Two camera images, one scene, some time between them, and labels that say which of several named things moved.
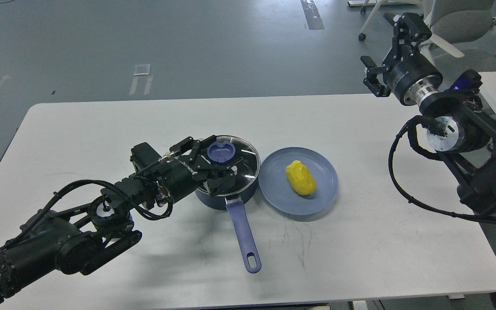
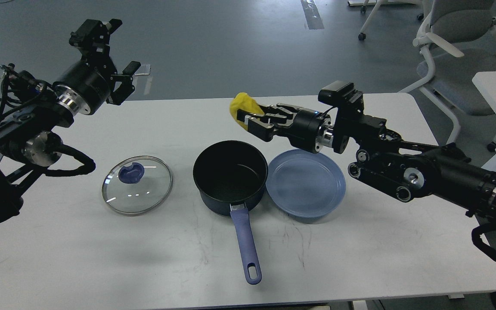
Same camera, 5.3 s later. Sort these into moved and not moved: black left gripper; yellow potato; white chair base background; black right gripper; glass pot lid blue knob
Moved: black right gripper; yellow potato; glass pot lid blue knob; black left gripper
Not moved: white chair base background
